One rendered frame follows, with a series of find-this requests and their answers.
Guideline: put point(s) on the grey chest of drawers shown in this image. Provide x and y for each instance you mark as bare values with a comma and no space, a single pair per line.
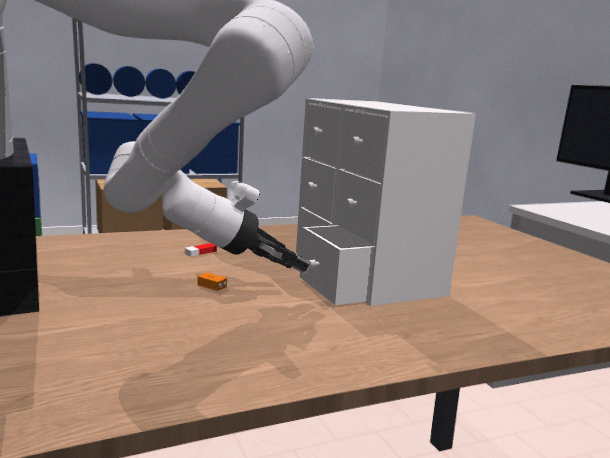
423,181

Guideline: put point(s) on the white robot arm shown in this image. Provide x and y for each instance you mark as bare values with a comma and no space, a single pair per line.
250,62

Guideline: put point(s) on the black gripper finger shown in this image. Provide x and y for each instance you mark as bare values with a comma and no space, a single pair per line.
260,231
279,254

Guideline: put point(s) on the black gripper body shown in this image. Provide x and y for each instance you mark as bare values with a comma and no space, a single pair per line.
247,236

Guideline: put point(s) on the red and white eraser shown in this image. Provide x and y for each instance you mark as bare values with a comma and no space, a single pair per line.
200,249

